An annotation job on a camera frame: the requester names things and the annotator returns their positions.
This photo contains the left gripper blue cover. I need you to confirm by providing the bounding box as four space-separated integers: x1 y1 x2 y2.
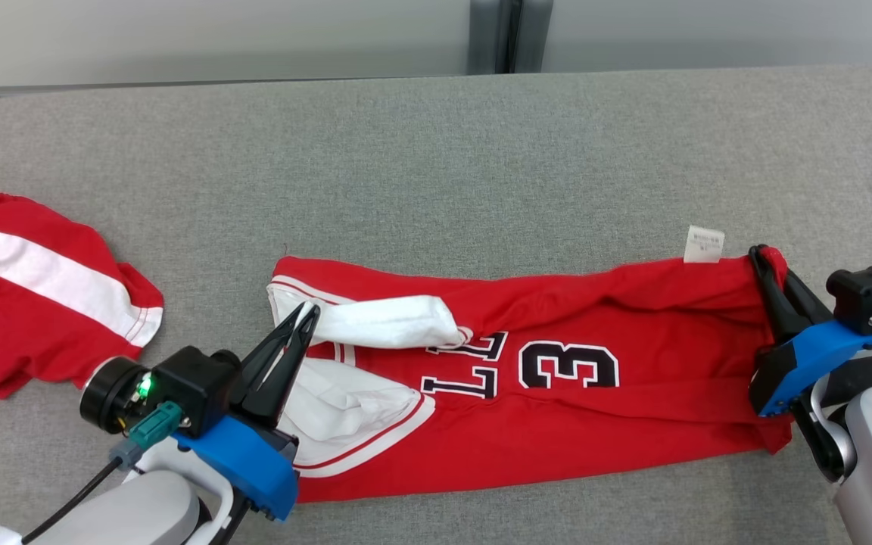
80 303 321 522

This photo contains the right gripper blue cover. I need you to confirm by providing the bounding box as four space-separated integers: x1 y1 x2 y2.
749 244 872 417

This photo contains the red basketball jersey black lettering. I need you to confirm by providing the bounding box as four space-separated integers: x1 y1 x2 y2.
267 226 794 504

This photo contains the red shorts white stripe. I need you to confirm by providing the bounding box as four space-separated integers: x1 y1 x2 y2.
0 189 165 399

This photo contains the left camera cable teal plug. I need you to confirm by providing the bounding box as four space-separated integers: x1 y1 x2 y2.
23 401 183 542

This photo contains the grey cylindrical post foot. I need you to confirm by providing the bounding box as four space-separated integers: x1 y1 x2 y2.
518 0 555 74
469 0 510 75

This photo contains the grey partition post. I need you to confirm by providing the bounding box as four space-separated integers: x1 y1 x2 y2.
503 0 528 74

